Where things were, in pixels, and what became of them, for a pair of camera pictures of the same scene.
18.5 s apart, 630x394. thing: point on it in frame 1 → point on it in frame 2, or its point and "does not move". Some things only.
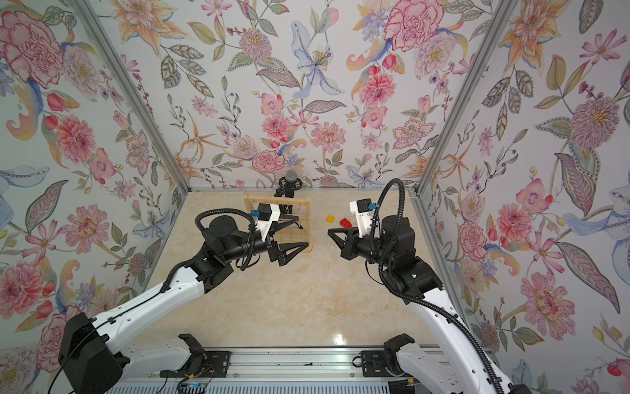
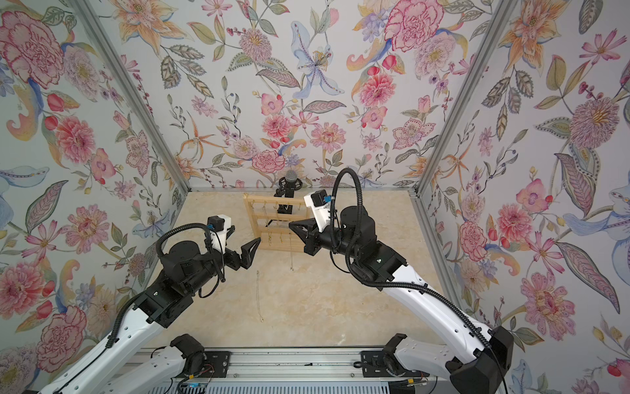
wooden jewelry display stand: (298, 231) does not move
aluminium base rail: (271, 372) does not move
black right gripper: (352, 248) → (316, 240)
